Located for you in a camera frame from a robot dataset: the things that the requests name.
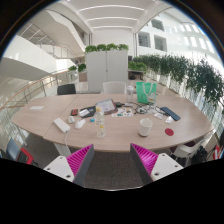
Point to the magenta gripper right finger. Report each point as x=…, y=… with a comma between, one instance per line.
x=152, y=166

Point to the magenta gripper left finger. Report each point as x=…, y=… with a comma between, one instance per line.
x=73, y=167

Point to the clear plastic water bottle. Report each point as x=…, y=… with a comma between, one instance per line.
x=100, y=122

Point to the red round coaster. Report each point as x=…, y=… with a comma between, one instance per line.
x=169, y=131

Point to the white paper cup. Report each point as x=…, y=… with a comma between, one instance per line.
x=145, y=127

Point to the white computer mouse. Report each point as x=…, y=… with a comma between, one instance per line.
x=79, y=124

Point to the white chair right side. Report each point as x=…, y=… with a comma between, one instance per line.
x=184, y=151

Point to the red black small device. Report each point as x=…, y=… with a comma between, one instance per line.
x=74, y=112

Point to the dark blue tablet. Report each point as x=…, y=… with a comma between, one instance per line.
x=170, y=113

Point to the blue red chair left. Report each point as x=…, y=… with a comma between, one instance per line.
x=14, y=153

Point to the open notebook with papers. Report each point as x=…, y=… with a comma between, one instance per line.
x=108, y=106

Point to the green tote bag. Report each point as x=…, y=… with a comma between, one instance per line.
x=146, y=92

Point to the black office chair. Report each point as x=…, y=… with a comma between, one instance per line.
x=66, y=89

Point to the clear glass jar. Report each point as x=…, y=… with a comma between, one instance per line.
x=129, y=94

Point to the white office chair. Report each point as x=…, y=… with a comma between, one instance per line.
x=114, y=87

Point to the green hedge planter row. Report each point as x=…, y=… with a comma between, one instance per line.
x=199, y=76

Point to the white cabinet with plants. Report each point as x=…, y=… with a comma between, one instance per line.
x=106, y=66

